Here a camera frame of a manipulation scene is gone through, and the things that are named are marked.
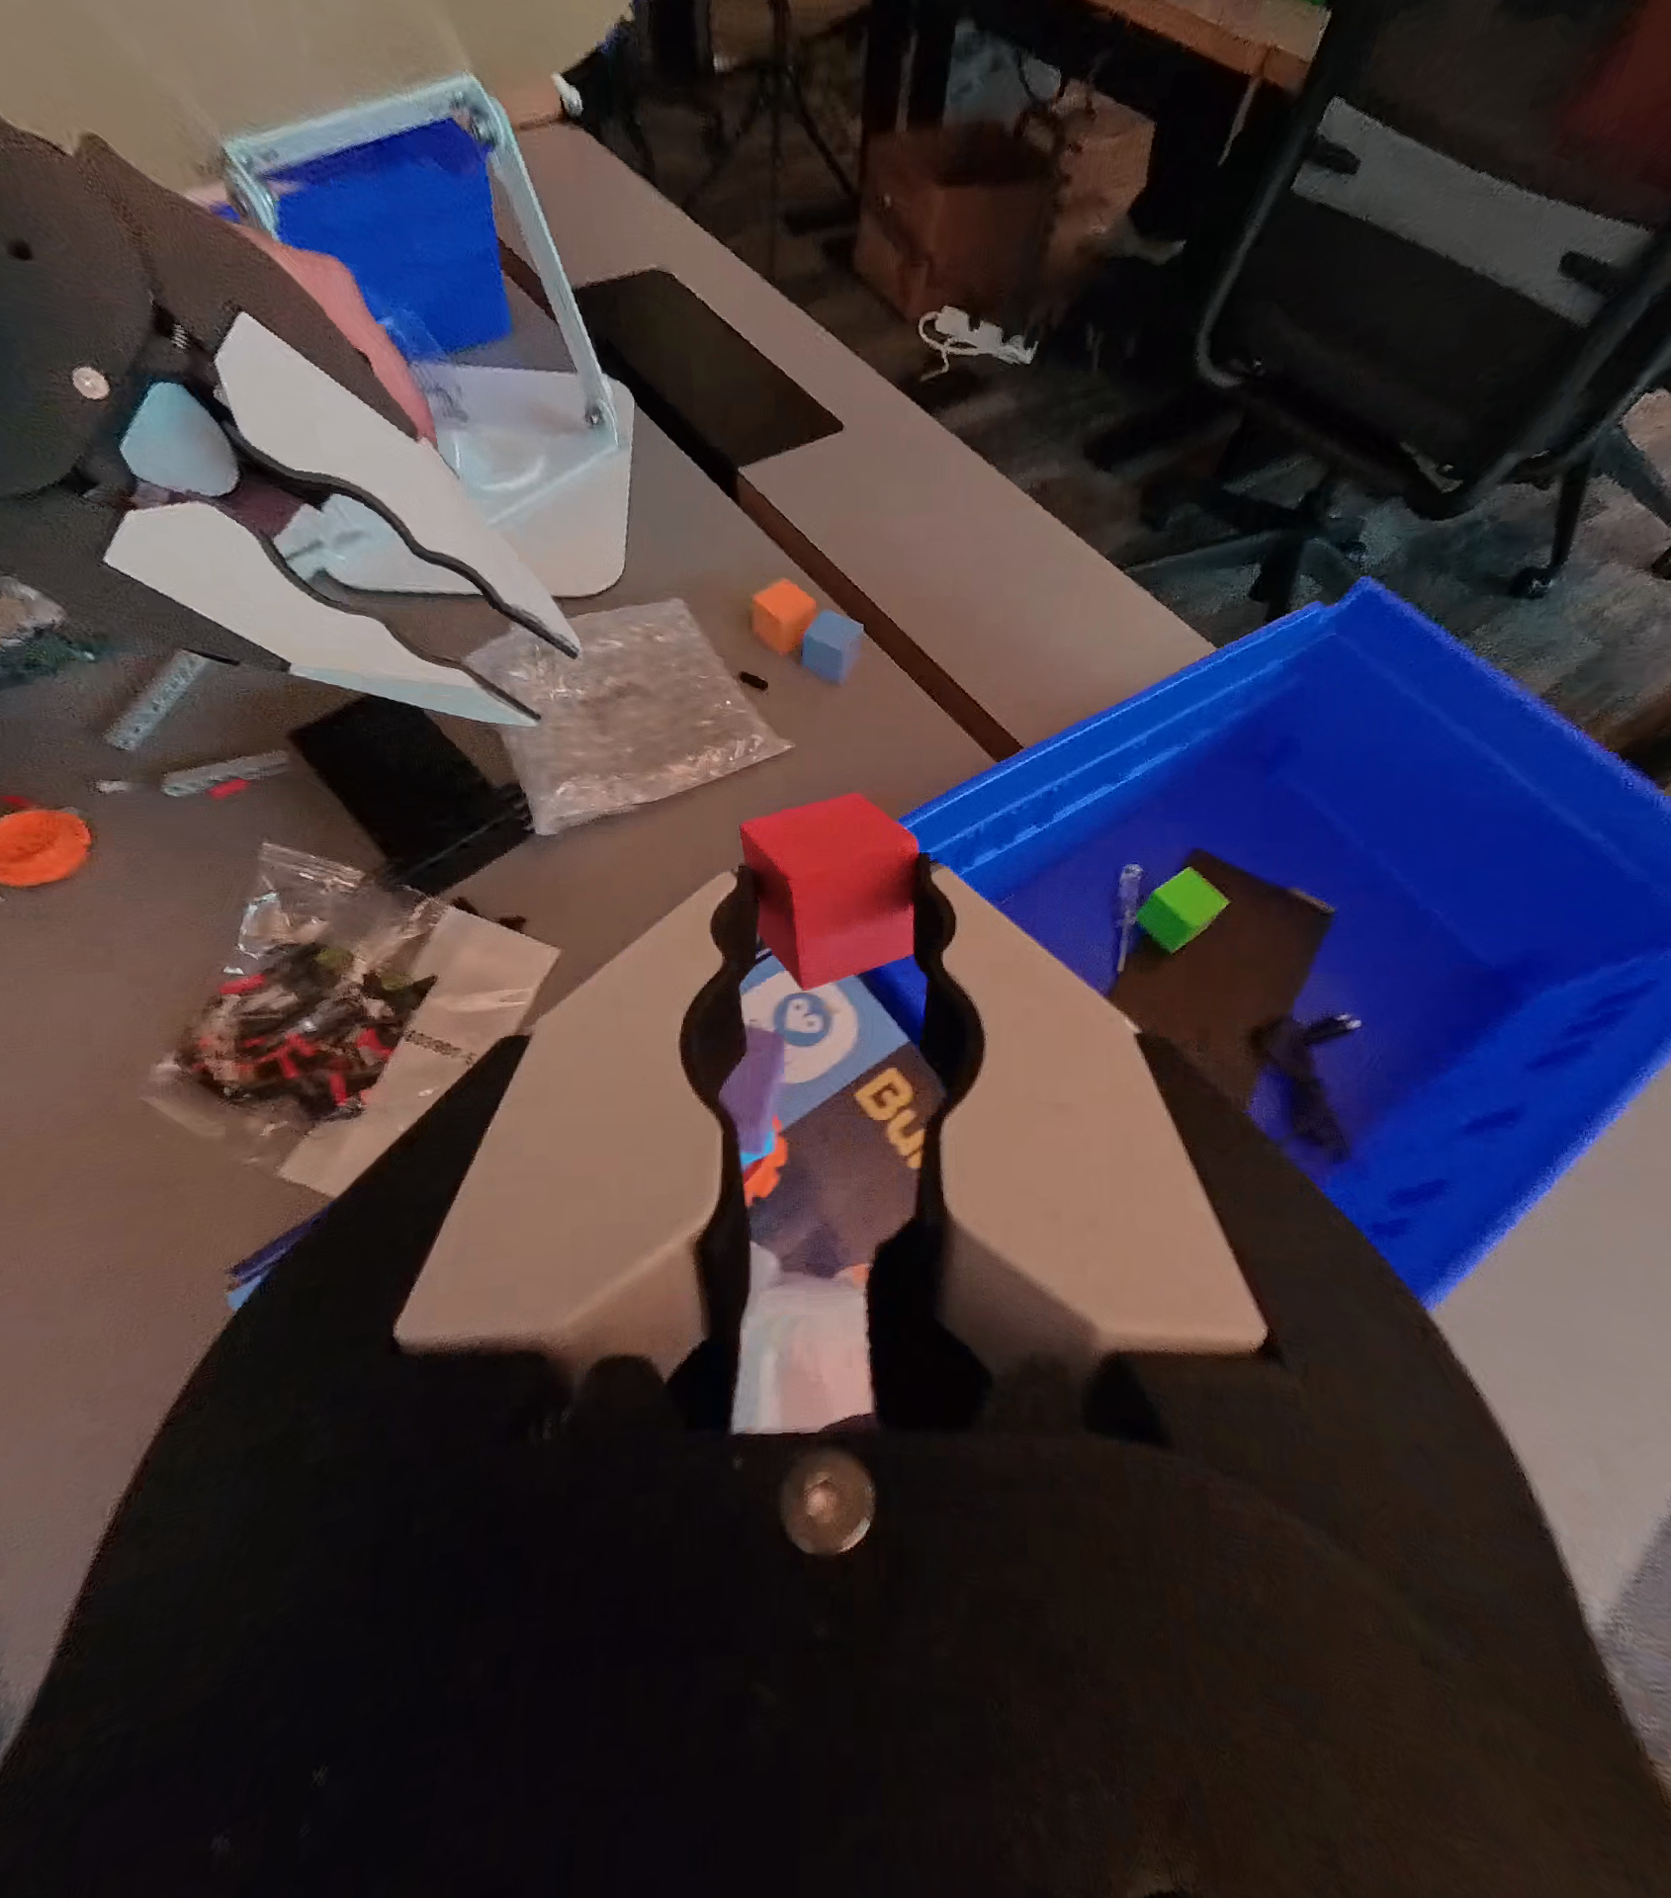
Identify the blue bin with printed tag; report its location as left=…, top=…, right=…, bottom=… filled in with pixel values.
left=256, top=118, right=515, bottom=358

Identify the brown paper bag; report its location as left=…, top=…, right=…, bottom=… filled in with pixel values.
left=857, top=118, right=1073, bottom=320

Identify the green wooden cube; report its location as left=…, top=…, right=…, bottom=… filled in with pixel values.
left=1135, top=866, right=1229, bottom=953

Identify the black perforated plastic block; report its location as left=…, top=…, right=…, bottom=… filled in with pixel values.
left=288, top=694, right=532, bottom=891

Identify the flat black rectangular panel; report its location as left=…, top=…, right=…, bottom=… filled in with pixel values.
left=1110, top=847, right=1339, bottom=1104

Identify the large orange plastic gear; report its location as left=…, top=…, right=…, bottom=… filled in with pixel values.
left=0, top=805, right=94, bottom=889

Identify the red wooden cube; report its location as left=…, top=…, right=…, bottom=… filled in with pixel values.
left=739, top=791, right=922, bottom=990

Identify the clear bag with white flap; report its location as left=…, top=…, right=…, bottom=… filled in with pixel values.
left=731, top=1260, right=879, bottom=1433

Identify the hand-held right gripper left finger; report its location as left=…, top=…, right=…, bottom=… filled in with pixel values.
left=395, top=866, right=762, bottom=1431

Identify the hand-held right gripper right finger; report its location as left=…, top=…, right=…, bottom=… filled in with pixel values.
left=869, top=856, right=1270, bottom=1431

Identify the black office chair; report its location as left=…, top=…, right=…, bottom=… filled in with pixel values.
left=1191, top=0, right=1671, bottom=594

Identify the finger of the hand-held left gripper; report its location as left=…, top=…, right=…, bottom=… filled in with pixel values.
left=106, top=500, right=544, bottom=726
left=120, top=307, right=579, bottom=656

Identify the long wooden desk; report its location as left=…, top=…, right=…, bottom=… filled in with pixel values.
left=1087, top=0, right=1318, bottom=89

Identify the person's left hand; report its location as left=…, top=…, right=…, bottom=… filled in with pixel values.
left=265, top=236, right=441, bottom=442

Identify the clear bubble wrap sheet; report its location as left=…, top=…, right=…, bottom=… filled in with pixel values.
left=465, top=596, right=792, bottom=836

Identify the dark blue cardboard kit box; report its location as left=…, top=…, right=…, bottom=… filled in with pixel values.
left=224, top=962, right=949, bottom=1309

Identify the black cable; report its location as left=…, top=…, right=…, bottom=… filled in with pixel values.
left=1257, top=1012, right=1363, bottom=1159

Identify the grey desk with cable flap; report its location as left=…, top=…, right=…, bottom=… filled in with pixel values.
left=479, top=118, right=1215, bottom=758

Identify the blue plastic storage bin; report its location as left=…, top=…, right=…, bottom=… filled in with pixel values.
left=863, top=577, right=1671, bottom=1307

